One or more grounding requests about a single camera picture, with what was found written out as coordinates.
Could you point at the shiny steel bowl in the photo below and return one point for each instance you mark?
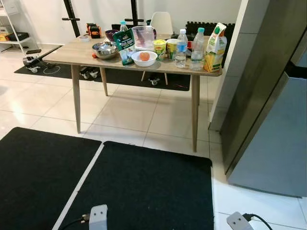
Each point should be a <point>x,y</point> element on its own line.
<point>105,53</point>

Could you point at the grey fridge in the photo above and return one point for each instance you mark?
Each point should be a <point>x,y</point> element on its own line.
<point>259,72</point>

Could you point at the yellow green juice carton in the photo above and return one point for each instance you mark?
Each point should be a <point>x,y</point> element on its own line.
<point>215,52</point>

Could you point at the large water bottle green cap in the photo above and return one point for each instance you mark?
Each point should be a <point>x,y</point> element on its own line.
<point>197,50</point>

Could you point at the water bottle white cap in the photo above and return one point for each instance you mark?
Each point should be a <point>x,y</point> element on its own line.
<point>181,48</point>

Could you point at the black foam tile stack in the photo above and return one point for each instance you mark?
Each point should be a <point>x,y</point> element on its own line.
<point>192,26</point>

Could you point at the yellow instant noodle cup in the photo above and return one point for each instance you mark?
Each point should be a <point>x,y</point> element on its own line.
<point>159,50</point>
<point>171,48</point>

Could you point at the black caster wheel pair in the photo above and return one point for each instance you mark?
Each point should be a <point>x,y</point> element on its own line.
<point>88,73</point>
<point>154,80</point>

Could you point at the white round bowl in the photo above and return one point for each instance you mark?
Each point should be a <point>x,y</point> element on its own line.
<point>144,63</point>

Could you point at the white plastic chair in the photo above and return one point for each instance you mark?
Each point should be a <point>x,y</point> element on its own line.
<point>162,21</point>

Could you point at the orange round fruit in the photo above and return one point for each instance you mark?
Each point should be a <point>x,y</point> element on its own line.
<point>144,56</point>

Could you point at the clear plastic jug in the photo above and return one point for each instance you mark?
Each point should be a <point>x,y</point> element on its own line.
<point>143,37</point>

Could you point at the thin black floor mat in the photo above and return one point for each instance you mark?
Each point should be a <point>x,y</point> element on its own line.
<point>124,79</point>

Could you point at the dark green milk pouch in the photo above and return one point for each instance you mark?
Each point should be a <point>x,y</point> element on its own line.
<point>125,48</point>

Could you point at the small bottle green cap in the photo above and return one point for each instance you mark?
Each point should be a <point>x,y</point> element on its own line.
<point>123,26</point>

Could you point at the dark purple bowl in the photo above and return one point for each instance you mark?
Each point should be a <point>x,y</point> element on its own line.
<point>111,35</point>

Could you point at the orange black device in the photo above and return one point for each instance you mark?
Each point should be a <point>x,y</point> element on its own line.
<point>94,31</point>

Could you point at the small white dish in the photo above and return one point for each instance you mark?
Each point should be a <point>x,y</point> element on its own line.
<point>84,38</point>

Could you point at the light wooden table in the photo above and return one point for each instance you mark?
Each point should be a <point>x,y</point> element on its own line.
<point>76,50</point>

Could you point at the black wheeled floor equipment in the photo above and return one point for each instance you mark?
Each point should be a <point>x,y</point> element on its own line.
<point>33,61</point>

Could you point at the white metal shelf rack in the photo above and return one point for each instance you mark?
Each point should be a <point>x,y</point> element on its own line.
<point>19,42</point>

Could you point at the black metal rack post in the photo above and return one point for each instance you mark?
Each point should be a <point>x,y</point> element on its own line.
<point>134,9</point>
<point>70,12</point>

